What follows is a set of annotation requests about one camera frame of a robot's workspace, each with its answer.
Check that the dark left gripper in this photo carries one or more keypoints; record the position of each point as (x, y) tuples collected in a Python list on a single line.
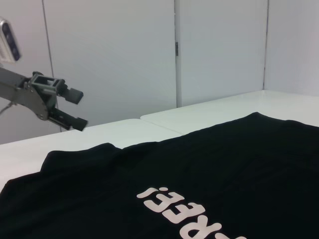
[(30, 97)]

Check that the black shirt with FREE print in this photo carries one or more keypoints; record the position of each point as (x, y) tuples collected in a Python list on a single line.
[(174, 174)]

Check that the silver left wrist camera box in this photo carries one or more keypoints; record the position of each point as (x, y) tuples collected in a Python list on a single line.
[(8, 42)]

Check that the small dark wall hinge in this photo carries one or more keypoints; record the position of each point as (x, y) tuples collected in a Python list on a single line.
[(177, 49)]

